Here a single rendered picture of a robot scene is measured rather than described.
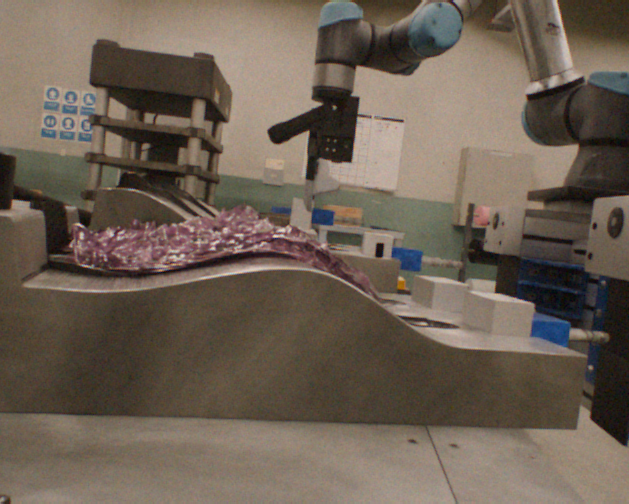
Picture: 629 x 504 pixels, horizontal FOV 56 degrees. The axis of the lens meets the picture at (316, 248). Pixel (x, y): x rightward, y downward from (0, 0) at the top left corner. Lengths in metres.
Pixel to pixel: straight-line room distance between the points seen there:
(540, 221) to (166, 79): 3.97
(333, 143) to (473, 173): 6.21
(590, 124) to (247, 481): 1.05
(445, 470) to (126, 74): 4.67
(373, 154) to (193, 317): 7.01
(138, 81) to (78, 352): 4.55
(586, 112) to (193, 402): 1.03
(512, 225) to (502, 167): 6.22
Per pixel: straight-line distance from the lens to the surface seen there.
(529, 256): 1.15
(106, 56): 4.99
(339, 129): 1.05
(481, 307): 0.51
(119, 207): 0.76
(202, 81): 4.78
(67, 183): 7.79
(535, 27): 1.33
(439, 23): 1.00
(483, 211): 6.33
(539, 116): 1.35
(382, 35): 1.11
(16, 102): 8.11
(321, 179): 1.04
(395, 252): 0.76
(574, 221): 1.18
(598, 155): 1.22
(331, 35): 1.08
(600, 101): 1.25
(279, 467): 0.33
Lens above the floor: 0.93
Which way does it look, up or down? 3 degrees down
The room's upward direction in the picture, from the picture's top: 7 degrees clockwise
